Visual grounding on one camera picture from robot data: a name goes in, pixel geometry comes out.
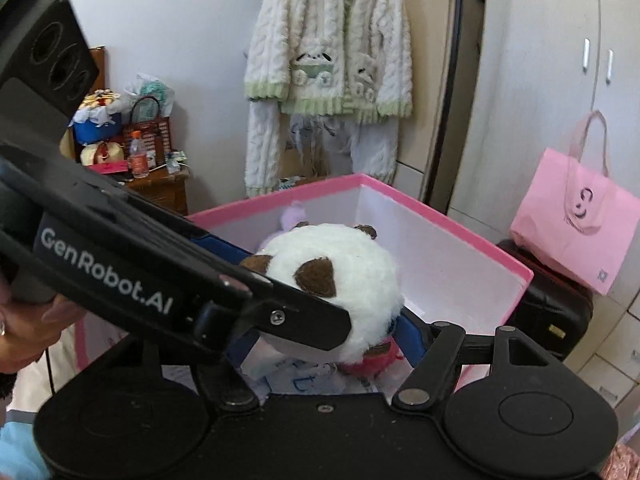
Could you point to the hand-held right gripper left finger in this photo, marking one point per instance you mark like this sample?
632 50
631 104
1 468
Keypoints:
240 355

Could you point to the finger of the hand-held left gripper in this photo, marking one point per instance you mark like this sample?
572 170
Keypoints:
300 315
220 249

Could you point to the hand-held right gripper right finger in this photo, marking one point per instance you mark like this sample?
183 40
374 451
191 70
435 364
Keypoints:
410 335

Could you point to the white panda plush toy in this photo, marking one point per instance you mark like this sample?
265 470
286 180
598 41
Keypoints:
325 290

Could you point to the blue white wet wipes pack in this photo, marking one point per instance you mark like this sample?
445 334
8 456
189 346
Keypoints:
300 385

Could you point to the purple plush toy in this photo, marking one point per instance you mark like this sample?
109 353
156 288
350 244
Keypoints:
292 217

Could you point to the pink storage box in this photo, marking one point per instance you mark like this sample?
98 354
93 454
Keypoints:
450 260

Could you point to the person's left hand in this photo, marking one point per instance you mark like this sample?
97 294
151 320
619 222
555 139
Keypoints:
40 327

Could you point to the wooden cabinet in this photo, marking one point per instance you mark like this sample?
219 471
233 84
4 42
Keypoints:
160 190

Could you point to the white knit pants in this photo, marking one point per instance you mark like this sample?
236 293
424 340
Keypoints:
260 150

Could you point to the cream round ornament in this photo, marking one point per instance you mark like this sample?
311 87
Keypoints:
102 152

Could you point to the plastic bottle with orange label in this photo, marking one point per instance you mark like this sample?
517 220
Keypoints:
138 157

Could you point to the brown paper bag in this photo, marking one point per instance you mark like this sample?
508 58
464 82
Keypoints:
300 165

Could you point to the brown woven basket bag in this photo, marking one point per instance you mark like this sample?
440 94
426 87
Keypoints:
155 132

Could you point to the black suitcase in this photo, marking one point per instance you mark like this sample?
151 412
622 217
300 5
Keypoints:
550 305

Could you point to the flower bouquet in blue box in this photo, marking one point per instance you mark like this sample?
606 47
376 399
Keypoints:
97 115

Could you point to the white green plastic bag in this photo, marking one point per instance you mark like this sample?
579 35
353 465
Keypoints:
150 91

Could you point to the pink paper bag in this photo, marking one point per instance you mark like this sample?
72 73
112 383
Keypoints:
570 225

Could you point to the light blue cloth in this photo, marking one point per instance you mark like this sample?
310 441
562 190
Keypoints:
20 450

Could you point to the white knit cardigan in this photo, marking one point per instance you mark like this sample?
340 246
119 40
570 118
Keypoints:
330 35

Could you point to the pink floral cloth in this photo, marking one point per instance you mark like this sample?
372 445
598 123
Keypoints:
625 462

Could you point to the white wardrobe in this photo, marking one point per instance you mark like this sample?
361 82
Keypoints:
550 60

